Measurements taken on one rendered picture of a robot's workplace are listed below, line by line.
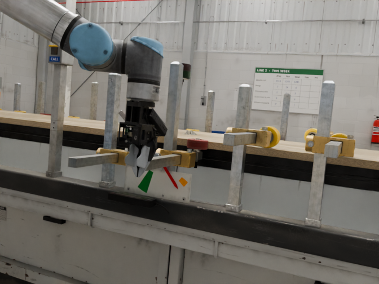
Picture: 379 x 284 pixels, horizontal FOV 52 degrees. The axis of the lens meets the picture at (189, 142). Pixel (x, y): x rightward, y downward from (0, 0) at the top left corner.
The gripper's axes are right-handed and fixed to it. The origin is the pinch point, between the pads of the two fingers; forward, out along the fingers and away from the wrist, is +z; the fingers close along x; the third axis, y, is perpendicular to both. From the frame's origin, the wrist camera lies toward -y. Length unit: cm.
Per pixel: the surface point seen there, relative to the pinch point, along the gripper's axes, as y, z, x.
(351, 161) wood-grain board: -46, -8, 54
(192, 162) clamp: -26.4, -2.0, 4.9
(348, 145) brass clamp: -24, -13, 53
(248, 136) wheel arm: -14.5, -13.2, 26.4
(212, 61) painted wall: -733, -155, -262
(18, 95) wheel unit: -134, -22, -195
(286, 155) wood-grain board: -46, -7, 33
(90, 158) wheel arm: -8.0, -0.6, -23.5
